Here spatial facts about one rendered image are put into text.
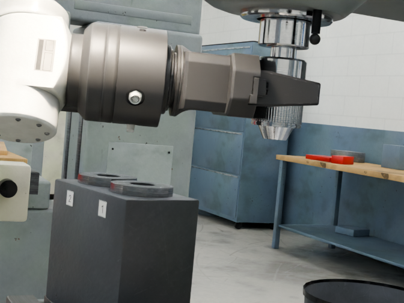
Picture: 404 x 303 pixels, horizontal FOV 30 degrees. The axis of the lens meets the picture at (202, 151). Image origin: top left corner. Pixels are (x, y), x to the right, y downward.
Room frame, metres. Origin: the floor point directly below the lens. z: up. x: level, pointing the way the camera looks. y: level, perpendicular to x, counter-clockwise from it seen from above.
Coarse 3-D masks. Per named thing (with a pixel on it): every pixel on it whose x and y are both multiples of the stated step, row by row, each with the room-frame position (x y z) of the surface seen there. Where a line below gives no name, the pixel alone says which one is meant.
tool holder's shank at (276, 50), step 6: (276, 48) 0.69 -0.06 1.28; (282, 48) 0.69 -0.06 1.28; (288, 48) 0.69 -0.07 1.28; (294, 48) 0.69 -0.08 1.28; (300, 48) 0.69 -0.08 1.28; (270, 54) 0.70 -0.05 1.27; (276, 54) 0.69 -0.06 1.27; (282, 54) 0.69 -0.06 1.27; (288, 54) 0.69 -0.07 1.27; (294, 54) 0.69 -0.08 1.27
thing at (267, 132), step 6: (264, 126) 0.69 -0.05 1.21; (270, 126) 0.68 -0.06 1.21; (264, 132) 0.69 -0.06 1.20; (270, 132) 0.69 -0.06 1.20; (276, 132) 0.68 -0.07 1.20; (282, 132) 0.69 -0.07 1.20; (288, 132) 0.69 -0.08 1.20; (270, 138) 0.69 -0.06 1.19; (276, 138) 0.69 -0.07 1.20; (282, 138) 0.69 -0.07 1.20
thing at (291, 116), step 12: (276, 72) 0.68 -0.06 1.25; (288, 72) 0.68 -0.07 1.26; (300, 72) 0.68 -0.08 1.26; (264, 108) 0.68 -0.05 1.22; (276, 108) 0.68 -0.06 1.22; (288, 108) 0.68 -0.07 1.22; (300, 108) 0.69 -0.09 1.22; (252, 120) 0.69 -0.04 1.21; (264, 120) 0.68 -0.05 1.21; (276, 120) 0.68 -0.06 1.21; (288, 120) 0.68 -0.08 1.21; (300, 120) 0.69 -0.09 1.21
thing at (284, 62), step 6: (264, 60) 0.68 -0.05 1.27; (270, 60) 0.68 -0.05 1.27; (276, 60) 0.68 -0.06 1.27; (282, 60) 0.68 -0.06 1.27; (288, 60) 0.68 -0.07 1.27; (294, 60) 0.68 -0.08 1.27; (300, 60) 0.68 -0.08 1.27; (264, 66) 0.68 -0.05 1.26; (270, 66) 0.68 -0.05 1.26; (276, 66) 0.68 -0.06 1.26; (282, 66) 0.68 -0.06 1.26; (288, 66) 0.68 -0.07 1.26; (294, 66) 0.68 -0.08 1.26; (300, 66) 0.68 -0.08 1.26; (306, 66) 0.69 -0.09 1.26
